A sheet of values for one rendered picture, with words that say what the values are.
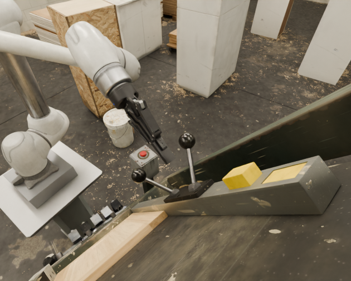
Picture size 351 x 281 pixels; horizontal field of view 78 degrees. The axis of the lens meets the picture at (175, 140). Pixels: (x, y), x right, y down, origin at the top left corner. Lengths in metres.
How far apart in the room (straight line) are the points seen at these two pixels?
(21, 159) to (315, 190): 1.26
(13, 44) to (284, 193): 0.82
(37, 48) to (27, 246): 1.77
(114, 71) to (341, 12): 3.58
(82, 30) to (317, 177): 0.60
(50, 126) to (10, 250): 1.30
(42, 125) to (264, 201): 1.22
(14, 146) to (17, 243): 1.23
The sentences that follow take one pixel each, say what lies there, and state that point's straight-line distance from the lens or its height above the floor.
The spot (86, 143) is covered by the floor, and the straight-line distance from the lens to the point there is 2.77.
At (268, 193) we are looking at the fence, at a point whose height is 1.67.
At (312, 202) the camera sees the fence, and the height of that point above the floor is 1.70.
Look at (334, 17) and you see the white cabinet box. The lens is 3.96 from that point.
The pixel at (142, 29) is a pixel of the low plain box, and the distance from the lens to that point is 4.15.
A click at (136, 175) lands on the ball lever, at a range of 0.54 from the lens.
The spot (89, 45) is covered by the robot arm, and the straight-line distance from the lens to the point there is 0.64.
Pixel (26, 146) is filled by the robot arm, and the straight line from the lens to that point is 1.32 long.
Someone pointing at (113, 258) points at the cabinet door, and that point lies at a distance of 0.63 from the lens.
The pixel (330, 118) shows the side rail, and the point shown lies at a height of 1.64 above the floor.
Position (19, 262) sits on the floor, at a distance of 2.30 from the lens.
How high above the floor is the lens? 1.90
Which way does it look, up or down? 47 degrees down
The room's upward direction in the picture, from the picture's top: straight up
